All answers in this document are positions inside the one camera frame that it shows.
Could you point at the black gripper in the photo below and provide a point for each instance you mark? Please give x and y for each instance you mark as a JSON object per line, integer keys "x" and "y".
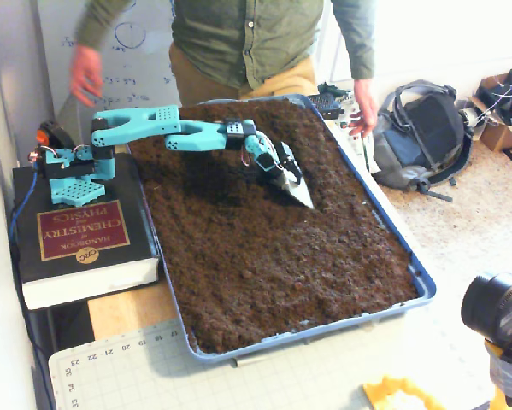
{"x": 288, "y": 176}

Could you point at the brown soil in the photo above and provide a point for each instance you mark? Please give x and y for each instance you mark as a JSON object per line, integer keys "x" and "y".
{"x": 272, "y": 239}

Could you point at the turquoise robot arm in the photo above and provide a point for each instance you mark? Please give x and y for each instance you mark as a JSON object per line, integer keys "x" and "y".
{"x": 144, "y": 128}

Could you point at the green sleeved left forearm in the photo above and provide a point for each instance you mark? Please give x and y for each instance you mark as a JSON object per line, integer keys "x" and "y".
{"x": 358, "y": 47}

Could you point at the green sleeved right forearm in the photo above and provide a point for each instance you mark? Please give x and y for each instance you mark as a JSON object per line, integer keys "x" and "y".
{"x": 97, "y": 25}

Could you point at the person's left hand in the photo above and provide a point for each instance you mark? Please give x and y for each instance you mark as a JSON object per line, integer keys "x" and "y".
{"x": 366, "y": 111}

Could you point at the person's right hand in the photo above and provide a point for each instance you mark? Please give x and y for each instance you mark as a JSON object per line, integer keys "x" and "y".
{"x": 86, "y": 72}

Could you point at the black perforated device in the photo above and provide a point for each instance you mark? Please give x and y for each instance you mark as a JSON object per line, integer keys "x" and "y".
{"x": 326, "y": 107}

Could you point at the dark green object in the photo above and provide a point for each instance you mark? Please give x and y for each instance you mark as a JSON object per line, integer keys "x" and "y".
{"x": 332, "y": 90}

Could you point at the grey black backpack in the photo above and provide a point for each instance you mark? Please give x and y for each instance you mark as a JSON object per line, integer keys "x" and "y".
{"x": 426, "y": 124}

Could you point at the green button shirt torso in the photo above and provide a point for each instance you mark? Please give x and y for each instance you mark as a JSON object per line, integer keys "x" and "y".
{"x": 247, "y": 38}

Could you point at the blue plastic tray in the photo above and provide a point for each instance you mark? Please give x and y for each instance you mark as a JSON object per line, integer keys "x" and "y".
{"x": 426, "y": 294}

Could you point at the black chemistry physics handbook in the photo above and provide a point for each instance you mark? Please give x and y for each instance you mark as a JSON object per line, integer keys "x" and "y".
{"x": 131, "y": 239}

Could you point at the white cylindrical part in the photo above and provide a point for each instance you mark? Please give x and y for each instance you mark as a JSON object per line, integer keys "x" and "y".
{"x": 468, "y": 116}

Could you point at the grey metal bar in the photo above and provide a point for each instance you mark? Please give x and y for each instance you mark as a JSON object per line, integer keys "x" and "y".
{"x": 251, "y": 361}

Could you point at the whiteboard with blue writing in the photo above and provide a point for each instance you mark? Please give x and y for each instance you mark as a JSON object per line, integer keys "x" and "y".
{"x": 144, "y": 64}

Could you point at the brown cardboard box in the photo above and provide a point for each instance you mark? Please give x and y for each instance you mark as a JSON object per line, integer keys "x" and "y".
{"x": 499, "y": 136}

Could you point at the yellow plastic object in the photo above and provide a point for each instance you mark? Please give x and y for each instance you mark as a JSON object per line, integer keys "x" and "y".
{"x": 392, "y": 395}

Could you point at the white gridded cutting mat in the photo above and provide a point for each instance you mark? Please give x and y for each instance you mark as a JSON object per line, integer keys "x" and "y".
{"x": 153, "y": 376}

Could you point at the orange black round object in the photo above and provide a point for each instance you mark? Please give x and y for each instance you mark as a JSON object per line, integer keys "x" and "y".
{"x": 57, "y": 134}

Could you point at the black round camera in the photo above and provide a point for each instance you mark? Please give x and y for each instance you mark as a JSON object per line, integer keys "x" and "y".
{"x": 490, "y": 305}

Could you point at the yellow grey camera mount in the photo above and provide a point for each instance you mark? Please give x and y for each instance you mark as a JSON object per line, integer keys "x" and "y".
{"x": 507, "y": 376}

